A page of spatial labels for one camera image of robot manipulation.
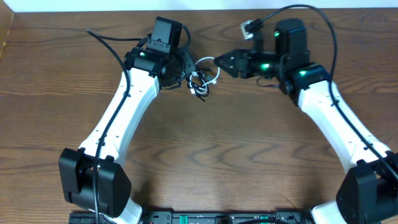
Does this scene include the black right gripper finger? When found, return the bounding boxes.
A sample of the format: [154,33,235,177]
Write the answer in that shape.
[216,64,238,78]
[214,50,238,65]

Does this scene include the black USB cable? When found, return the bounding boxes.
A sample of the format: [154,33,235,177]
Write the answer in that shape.
[185,67,215,102]

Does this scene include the white USB cable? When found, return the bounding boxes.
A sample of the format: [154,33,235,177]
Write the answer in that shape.
[190,56,221,96]

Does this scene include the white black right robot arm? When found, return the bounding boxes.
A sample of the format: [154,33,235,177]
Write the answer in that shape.
[215,19,397,223]

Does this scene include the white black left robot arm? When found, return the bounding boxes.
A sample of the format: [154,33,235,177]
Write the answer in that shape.
[58,17,196,223]

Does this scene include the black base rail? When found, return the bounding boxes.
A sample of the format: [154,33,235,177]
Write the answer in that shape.
[68,208,312,224]

